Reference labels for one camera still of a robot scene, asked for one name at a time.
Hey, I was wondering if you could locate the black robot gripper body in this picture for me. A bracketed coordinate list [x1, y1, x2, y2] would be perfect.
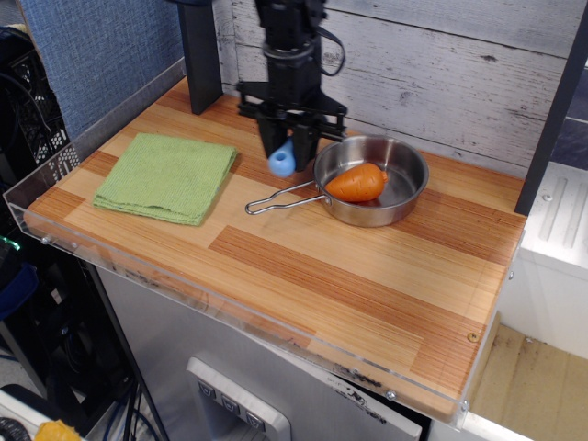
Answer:
[237, 45, 347, 141]

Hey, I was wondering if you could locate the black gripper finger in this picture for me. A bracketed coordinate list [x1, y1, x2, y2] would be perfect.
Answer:
[255, 112, 288, 157]
[291, 124, 321, 172]

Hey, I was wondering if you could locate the blue and grey toy spoon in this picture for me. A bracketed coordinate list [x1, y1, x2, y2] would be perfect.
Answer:
[267, 137, 296, 178]

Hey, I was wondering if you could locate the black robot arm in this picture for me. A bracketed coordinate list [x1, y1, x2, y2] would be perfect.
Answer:
[237, 1, 347, 177]

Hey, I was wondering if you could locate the orange toy carrot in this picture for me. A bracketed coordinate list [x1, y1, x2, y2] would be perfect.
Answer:
[325, 163, 388, 203]

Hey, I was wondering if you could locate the green folded cloth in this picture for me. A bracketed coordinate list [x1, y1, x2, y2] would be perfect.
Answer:
[93, 133, 237, 226]

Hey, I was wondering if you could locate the clear acrylic table guard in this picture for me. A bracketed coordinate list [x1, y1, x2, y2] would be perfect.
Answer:
[2, 141, 525, 432]

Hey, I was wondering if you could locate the black plastic crate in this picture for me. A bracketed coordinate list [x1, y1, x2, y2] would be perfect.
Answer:
[1, 47, 69, 165]

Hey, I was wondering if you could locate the white ribbed block right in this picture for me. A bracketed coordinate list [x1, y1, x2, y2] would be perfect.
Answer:
[522, 162, 587, 269]

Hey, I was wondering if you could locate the silver appliance control panel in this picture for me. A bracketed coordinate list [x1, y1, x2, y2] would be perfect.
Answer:
[187, 356, 291, 440]

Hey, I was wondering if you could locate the yellow object bottom left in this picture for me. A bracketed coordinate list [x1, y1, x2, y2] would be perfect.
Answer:
[34, 420, 82, 441]

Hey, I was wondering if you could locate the steel pan with wire handle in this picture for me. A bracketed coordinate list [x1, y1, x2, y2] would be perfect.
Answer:
[245, 135, 429, 228]

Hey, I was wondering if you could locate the black vertical post left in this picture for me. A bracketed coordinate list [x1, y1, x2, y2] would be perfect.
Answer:
[177, 1, 223, 115]

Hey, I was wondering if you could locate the black vertical post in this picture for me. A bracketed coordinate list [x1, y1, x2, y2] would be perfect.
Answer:
[514, 6, 587, 216]
[177, 1, 223, 115]

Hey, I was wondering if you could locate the black vertical post right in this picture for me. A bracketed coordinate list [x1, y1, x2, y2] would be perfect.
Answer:
[514, 6, 587, 216]

